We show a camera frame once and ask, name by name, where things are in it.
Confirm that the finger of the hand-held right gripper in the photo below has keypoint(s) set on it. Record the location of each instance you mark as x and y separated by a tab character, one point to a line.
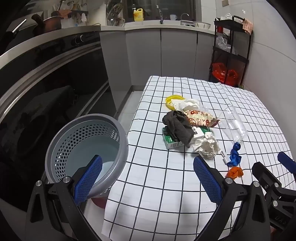
261	171
286	160

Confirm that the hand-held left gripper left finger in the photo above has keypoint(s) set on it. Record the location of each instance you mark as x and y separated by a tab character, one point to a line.
89	178

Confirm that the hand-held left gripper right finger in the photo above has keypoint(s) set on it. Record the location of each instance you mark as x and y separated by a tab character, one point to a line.
208	180

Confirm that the orange balloon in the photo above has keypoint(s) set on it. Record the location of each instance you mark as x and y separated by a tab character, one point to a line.
234	172

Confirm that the blue balloon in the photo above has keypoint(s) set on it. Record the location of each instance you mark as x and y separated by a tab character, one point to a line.
234	157

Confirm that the white paper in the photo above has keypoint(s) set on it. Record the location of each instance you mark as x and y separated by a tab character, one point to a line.
208	146

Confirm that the grey perforated plastic basket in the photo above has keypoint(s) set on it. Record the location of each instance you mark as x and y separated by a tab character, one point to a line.
69	129

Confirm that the green white carton box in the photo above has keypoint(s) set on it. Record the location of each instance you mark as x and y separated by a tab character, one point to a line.
171	141

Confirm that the red white snack packet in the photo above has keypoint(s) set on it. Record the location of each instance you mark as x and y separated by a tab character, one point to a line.
198	118

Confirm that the dark grey cloth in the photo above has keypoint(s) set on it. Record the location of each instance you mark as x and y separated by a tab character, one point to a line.
178	125

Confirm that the white tissue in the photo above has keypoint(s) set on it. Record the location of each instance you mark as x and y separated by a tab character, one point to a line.
187	104

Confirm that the red stool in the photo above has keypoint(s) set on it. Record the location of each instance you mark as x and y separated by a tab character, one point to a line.
99	202

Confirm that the small white plastic piece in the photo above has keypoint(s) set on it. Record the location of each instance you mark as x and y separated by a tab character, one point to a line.
223	158

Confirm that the white black checked tablecloth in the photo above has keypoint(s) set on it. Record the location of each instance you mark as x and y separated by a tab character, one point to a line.
161	185

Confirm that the clear plastic cup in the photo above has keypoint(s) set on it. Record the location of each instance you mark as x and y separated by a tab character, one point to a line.
233	125

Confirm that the yellow plastic lid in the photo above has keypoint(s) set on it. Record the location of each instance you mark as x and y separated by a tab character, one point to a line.
171	99

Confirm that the black glass oven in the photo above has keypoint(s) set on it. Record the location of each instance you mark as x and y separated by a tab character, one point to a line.
57	76

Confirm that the red plastic bag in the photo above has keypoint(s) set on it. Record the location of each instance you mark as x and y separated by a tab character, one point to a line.
222	71

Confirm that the grey kitchen cabinets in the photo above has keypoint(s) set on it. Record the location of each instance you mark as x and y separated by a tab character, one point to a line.
143	53

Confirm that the checked hanging cloth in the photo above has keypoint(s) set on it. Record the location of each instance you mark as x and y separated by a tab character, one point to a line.
248	26

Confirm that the small red container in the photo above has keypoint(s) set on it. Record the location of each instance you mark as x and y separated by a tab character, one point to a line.
220	29

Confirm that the black metal trolley rack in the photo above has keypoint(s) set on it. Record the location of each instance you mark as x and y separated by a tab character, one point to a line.
227	22

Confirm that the grey kitchen countertop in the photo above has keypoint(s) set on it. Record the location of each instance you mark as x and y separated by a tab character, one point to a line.
115	27

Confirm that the copper pot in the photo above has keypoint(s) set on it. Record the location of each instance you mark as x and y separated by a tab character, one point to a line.
50	23

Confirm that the black pan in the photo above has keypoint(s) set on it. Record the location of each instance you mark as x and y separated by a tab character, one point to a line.
9	39

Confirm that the curved metal faucet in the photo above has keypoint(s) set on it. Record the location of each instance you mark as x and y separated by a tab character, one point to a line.
181	17

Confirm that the black utensil rack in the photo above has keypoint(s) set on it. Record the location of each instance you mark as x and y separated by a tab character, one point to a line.
79	12

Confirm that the white cup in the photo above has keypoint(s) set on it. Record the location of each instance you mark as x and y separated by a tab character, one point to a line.
173	17

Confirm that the dish rack with dishes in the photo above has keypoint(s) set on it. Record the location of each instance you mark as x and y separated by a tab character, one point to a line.
115	11

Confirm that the yellow detergent bottle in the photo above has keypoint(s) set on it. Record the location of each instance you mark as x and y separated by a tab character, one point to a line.
138	15

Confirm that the tall metal faucet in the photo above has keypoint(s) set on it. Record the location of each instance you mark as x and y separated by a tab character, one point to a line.
160	14

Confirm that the wall socket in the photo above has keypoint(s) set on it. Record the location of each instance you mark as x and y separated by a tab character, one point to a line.
224	2

